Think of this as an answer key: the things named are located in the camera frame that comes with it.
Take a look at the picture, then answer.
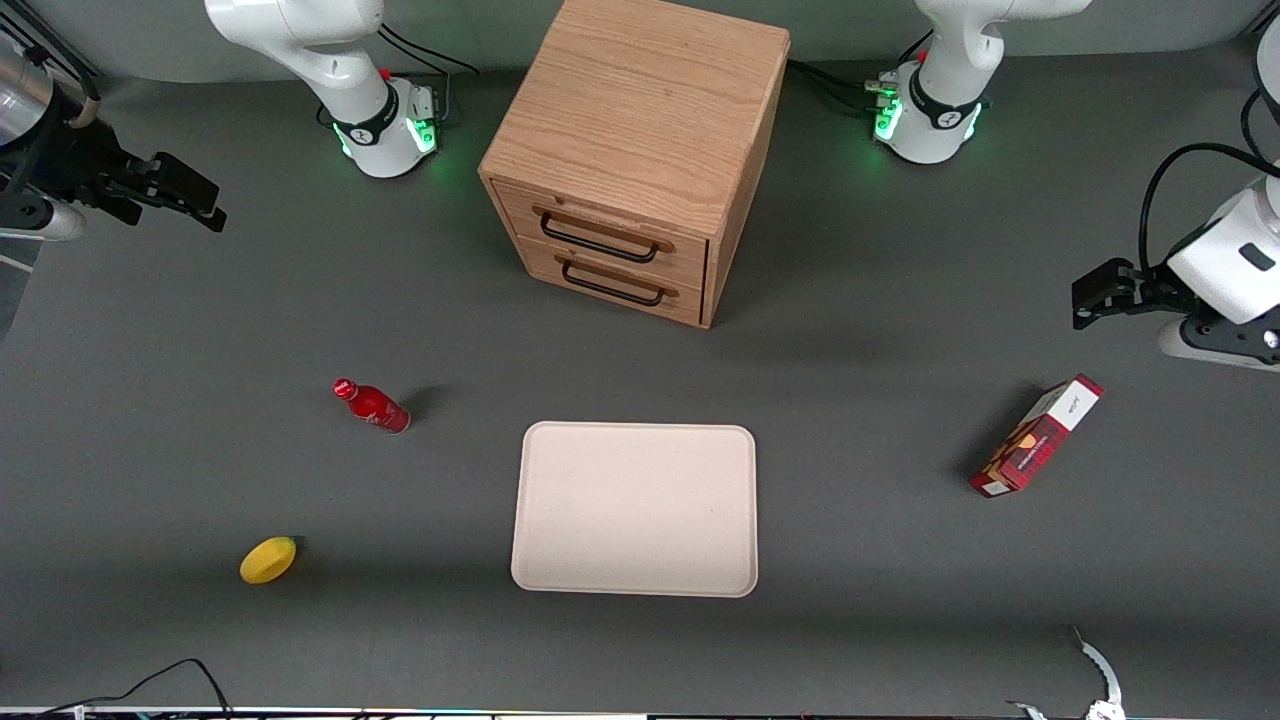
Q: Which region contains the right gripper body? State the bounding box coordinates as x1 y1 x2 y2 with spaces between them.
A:
0 108 153 227

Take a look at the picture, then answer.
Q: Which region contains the red coke bottle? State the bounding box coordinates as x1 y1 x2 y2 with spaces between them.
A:
332 377 412 435

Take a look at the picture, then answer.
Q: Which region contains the beige plastic tray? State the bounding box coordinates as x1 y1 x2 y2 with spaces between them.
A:
510 421 759 599

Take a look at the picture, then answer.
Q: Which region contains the red and white carton box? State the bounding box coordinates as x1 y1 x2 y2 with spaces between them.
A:
968 373 1106 500

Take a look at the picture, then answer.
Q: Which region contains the yellow lemon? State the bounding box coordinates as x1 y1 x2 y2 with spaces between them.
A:
239 536 299 586

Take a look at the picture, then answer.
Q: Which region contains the white curved plastic piece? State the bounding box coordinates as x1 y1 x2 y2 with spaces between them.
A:
1005 626 1127 720

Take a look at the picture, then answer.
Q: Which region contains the wooden drawer front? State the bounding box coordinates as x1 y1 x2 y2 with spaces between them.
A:
518 236 704 328
491 179 710 292

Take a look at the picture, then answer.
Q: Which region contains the wooden drawer cabinet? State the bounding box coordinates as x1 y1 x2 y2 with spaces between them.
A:
477 0 792 330

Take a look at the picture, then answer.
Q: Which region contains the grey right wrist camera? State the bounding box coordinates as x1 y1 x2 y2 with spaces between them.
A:
0 197 88 244

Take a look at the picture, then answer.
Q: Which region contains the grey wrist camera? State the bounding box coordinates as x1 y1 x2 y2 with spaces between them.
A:
1158 316 1280 373
0 197 88 244

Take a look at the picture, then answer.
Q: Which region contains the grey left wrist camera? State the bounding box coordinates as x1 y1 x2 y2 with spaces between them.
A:
1158 316 1280 373

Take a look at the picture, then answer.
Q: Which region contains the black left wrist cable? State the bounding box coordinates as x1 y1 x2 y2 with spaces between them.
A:
1138 88 1280 273

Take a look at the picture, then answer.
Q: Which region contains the black metal frame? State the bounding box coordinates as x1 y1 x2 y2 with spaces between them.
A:
0 0 104 83

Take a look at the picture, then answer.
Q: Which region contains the black right arm base cable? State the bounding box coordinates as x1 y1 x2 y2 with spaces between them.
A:
377 22 482 78

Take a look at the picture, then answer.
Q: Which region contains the black arm base cable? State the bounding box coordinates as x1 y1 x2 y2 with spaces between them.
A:
786 58 901 113
377 22 482 78

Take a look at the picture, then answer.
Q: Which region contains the black left arm base cable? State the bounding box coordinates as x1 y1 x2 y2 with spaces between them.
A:
786 58 901 113

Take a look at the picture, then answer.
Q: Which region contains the black drawer handle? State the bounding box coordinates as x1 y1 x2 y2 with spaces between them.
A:
560 257 668 308
538 211 664 265

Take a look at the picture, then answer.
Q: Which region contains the black cable at table edge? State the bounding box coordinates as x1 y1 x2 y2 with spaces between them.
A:
28 657 234 720

